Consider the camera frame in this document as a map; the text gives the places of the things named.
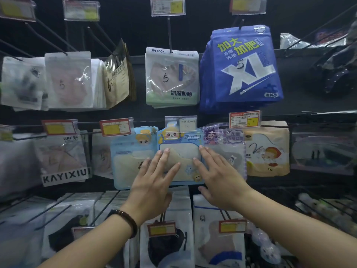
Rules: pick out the black mask packet pale arc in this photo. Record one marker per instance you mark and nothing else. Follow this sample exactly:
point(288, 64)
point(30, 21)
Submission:
point(167, 248)

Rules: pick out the white packet grey mask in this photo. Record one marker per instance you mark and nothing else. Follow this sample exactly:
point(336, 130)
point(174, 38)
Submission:
point(22, 86)

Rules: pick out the purple checked packet grey mask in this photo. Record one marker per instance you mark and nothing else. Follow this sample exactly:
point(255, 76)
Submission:
point(226, 139)

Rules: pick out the cream cartoon girl packet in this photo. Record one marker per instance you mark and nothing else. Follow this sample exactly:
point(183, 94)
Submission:
point(267, 153)

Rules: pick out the grey packet pink mask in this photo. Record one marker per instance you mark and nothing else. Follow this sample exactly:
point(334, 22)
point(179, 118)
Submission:
point(62, 161)

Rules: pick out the blue cartoon packet cream mask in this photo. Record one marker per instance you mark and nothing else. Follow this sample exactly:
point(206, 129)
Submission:
point(184, 159)

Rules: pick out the clear holder yellow paper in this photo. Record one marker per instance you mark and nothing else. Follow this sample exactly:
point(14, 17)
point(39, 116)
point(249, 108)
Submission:
point(248, 4)

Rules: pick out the white red price tag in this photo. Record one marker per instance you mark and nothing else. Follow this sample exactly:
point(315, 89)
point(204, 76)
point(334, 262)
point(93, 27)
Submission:
point(81, 231)

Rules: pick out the clear packet purple trim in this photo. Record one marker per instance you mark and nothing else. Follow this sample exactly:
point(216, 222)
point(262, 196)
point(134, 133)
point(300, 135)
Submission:
point(320, 150)

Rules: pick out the person's right hand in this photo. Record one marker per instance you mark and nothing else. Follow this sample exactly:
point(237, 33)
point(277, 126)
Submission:
point(223, 184)

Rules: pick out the navy dotted headband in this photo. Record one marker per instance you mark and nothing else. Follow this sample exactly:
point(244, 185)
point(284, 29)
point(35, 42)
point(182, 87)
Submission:
point(339, 80)

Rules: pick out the dark blue mask packet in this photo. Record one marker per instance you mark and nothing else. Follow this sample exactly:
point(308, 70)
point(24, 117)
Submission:
point(242, 72)

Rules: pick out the pale blue packet cream mask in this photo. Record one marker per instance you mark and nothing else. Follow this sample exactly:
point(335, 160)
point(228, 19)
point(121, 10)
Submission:
point(128, 161)

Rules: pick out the person's left forearm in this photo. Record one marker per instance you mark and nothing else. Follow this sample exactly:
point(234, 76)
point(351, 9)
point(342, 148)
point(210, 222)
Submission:
point(86, 242)

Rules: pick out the white price tag with barcode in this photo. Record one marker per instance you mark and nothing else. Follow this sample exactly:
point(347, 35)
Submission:
point(245, 120)

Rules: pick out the red yellow price tag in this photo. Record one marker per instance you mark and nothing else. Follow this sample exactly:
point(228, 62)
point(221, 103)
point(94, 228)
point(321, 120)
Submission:
point(60, 127)
point(16, 8)
point(161, 229)
point(115, 127)
point(233, 226)

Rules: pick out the clear packet pink mask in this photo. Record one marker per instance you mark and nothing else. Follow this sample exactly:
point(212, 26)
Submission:
point(16, 167)

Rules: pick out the clear holder white paper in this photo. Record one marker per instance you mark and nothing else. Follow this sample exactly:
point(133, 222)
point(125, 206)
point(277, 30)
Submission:
point(181, 124)

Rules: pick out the person's right forearm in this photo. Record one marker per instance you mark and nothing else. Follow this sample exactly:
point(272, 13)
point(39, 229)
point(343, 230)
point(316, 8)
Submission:
point(301, 226)

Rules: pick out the person's left hand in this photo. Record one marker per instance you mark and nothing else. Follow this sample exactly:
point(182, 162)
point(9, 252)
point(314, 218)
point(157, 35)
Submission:
point(150, 189)

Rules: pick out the glossy packet pink mask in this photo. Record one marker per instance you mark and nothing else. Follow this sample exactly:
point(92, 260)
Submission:
point(69, 83)

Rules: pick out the crumpled clear packet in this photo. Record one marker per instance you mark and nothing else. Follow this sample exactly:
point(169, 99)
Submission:
point(295, 41)

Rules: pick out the white packet beige mask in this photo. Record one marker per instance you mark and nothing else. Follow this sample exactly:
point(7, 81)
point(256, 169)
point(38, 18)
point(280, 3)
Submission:
point(101, 156)

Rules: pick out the cream line-drawing mask packet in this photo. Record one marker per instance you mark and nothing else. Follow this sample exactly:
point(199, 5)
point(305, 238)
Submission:
point(117, 80)

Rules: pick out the pale green mask packet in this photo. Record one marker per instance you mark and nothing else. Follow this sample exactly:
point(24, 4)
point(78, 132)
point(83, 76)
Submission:
point(171, 80)

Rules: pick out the row of translucent mask packets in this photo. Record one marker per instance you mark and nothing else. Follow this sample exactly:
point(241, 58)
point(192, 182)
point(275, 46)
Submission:
point(19, 237)

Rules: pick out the blue white bunny toy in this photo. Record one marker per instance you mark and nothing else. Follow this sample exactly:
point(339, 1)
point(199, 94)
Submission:
point(269, 252)

